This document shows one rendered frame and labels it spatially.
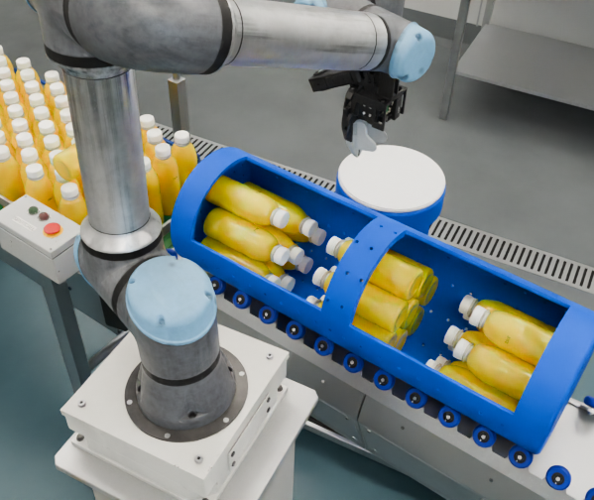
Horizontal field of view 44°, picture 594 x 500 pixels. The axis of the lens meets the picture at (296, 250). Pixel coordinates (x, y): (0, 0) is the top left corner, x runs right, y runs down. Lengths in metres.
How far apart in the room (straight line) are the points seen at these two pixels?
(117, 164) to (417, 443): 0.91
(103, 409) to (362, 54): 0.64
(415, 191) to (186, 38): 1.18
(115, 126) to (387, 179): 1.08
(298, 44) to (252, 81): 3.45
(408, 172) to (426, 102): 2.33
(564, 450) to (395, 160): 0.85
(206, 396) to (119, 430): 0.14
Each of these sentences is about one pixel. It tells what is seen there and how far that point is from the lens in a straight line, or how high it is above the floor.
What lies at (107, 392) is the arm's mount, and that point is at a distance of 1.19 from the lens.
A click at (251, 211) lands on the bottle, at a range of 1.58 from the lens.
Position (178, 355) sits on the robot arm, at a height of 1.40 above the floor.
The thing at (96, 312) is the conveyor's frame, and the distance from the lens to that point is 1.94.
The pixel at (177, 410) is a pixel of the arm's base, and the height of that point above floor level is 1.29.
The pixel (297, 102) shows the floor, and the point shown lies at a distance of 4.15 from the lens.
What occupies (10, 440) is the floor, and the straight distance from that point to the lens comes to 2.73.
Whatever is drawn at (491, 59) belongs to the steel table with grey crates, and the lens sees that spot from 4.16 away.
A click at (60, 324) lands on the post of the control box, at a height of 0.77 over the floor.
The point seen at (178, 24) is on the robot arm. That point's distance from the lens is 0.78.
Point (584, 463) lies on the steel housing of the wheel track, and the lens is 1.58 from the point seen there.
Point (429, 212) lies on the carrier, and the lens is 1.87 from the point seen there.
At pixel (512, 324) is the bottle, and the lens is 1.40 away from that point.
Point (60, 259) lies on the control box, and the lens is 1.68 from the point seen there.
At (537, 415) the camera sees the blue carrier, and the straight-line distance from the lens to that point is 1.34.
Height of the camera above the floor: 2.19
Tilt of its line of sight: 43 degrees down
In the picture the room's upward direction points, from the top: 2 degrees clockwise
